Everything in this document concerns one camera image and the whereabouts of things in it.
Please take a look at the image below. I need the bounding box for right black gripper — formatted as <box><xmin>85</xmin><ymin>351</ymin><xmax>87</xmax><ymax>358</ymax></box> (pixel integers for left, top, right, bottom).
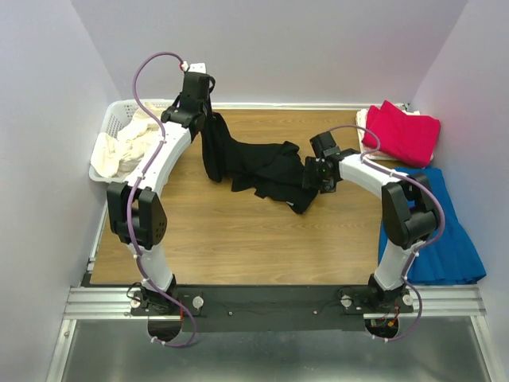
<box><xmin>301</xmin><ymin>156</ymin><xmax>337</xmax><ymax>194</ymax></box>

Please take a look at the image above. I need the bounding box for black floral print t-shirt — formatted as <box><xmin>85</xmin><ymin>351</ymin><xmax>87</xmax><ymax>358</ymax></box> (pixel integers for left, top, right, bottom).
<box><xmin>201</xmin><ymin>112</ymin><xmax>317</xmax><ymax>214</ymax></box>

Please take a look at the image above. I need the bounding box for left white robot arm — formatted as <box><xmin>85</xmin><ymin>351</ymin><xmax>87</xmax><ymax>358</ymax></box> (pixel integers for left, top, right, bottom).
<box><xmin>107</xmin><ymin>63</ymin><xmax>216</xmax><ymax>314</ymax></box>

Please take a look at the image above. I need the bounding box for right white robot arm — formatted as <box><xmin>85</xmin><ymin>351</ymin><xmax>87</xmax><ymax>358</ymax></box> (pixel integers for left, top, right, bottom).
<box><xmin>303</xmin><ymin>131</ymin><xmax>445</xmax><ymax>314</ymax></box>

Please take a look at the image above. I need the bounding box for folded white t-shirt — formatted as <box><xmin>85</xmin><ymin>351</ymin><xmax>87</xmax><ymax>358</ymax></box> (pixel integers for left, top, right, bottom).
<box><xmin>356</xmin><ymin>108</ymin><xmax>421</xmax><ymax>162</ymax></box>

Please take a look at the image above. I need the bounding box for white plastic laundry basket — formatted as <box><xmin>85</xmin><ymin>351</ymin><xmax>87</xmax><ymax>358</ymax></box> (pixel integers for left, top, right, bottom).
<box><xmin>87</xmin><ymin>99</ymin><xmax>180</xmax><ymax>187</ymax></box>

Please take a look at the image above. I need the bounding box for folded pink t-shirt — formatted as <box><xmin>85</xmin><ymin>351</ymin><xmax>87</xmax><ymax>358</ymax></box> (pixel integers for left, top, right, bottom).
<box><xmin>362</xmin><ymin>101</ymin><xmax>441</xmax><ymax>168</ymax></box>

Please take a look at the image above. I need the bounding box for cream white t-shirt in basket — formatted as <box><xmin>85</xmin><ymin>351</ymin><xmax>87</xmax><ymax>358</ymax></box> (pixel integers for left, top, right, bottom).
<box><xmin>89</xmin><ymin>99</ymin><xmax>165</xmax><ymax>182</ymax></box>

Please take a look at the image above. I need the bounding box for blue t-shirt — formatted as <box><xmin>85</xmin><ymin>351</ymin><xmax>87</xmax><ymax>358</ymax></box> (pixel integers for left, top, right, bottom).
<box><xmin>397</xmin><ymin>167</ymin><xmax>487</xmax><ymax>285</ymax></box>

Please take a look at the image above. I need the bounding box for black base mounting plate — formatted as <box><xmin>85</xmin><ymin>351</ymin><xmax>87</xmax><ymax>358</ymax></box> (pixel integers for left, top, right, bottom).
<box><xmin>126</xmin><ymin>285</ymin><xmax>414</xmax><ymax>334</ymax></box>

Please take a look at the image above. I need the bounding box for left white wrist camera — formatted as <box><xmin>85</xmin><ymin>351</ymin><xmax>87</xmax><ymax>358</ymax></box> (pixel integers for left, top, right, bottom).
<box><xmin>180</xmin><ymin>61</ymin><xmax>207</xmax><ymax>74</ymax></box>

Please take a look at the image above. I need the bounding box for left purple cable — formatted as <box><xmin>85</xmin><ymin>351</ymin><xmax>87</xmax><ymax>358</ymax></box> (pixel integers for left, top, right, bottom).
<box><xmin>126</xmin><ymin>51</ymin><xmax>198</xmax><ymax>349</ymax></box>

